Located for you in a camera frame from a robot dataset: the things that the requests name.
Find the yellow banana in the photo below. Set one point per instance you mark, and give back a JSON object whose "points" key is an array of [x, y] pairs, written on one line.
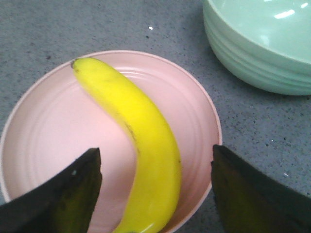
{"points": [[156, 187]]}

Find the pink plate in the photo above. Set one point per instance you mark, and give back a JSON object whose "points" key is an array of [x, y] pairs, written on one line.
{"points": [[56, 121]]}

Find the green ribbed bowl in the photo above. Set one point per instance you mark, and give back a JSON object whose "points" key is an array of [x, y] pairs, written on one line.
{"points": [[265, 43]]}

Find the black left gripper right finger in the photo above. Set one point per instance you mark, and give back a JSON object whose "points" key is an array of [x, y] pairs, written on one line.
{"points": [[248, 201]]}

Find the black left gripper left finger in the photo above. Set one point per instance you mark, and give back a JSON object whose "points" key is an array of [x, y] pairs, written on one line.
{"points": [[63, 204]]}

